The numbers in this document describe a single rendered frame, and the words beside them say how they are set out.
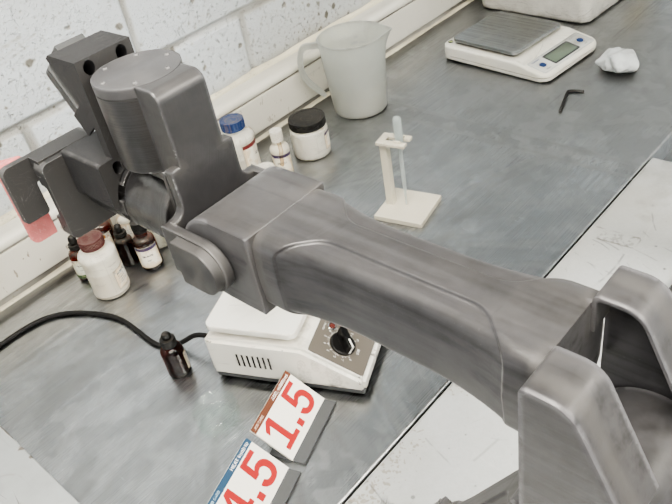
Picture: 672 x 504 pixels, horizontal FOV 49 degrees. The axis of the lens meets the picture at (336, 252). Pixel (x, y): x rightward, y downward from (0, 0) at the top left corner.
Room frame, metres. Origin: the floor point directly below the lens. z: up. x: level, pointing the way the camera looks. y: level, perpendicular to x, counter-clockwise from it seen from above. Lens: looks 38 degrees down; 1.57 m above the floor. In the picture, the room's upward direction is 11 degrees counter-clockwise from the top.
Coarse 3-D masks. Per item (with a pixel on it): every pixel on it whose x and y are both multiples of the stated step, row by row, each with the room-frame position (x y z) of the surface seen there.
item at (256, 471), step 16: (256, 448) 0.51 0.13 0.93; (240, 464) 0.49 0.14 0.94; (256, 464) 0.49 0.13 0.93; (272, 464) 0.49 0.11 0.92; (240, 480) 0.47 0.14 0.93; (256, 480) 0.47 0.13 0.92; (272, 480) 0.48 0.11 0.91; (224, 496) 0.45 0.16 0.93; (240, 496) 0.46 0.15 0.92; (256, 496) 0.46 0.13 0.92
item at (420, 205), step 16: (384, 144) 0.93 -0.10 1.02; (400, 144) 0.92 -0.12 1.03; (384, 160) 0.94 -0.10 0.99; (384, 176) 0.95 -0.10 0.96; (400, 192) 0.97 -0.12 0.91; (416, 192) 0.96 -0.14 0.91; (384, 208) 0.94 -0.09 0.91; (400, 208) 0.93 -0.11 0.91; (416, 208) 0.92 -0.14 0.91; (432, 208) 0.91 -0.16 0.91; (416, 224) 0.88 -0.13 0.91
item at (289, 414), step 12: (288, 384) 0.59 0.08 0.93; (300, 384) 0.59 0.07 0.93; (288, 396) 0.57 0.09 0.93; (300, 396) 0.58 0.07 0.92; (312, 396) 0.58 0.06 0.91; (276, 408) 0.56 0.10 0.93; (288, 408) 0.56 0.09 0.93; (300, 408) 0.56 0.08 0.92; (312, 408) 0.57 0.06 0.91; (264, 420) 0.54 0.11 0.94; (276, 420) 0.54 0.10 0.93; (288, 420) 0.55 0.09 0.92; (300, 420) 0.55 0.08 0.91; (264, 432) 0.53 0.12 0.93; (276, 432) 0.53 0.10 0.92; (288, 432) 0.53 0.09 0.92; (300, 432) 0.54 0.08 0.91; (276, 444) 0.52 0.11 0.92; (288, 444) 0.52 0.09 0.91
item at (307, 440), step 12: (324, 408) 0.57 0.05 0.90; (312, 420) 0.55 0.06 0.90; (324, 420) 0.55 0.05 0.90; (252, 432) 0.52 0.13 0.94; (312, 432) 0.54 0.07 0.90; (300, 444) 0.52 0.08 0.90; (312, 444) 0.52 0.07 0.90; (276, 456) 0.51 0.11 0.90; (288, 456) 0.51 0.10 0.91; (300, 456) 0.51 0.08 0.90
